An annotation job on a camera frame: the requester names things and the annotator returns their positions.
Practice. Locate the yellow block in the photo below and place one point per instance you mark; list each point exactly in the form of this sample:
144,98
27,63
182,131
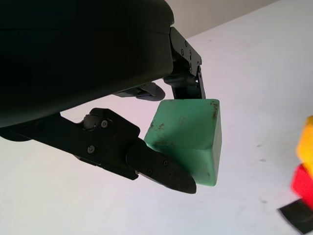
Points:
306,144

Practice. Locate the green block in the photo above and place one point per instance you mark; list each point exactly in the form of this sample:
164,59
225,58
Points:
188,129

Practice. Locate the black tape strip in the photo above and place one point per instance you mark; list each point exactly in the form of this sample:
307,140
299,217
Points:
298,215

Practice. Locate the red block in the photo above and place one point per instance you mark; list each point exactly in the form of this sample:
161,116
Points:
304,183

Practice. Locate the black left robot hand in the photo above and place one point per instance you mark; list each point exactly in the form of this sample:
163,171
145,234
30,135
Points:
73,61

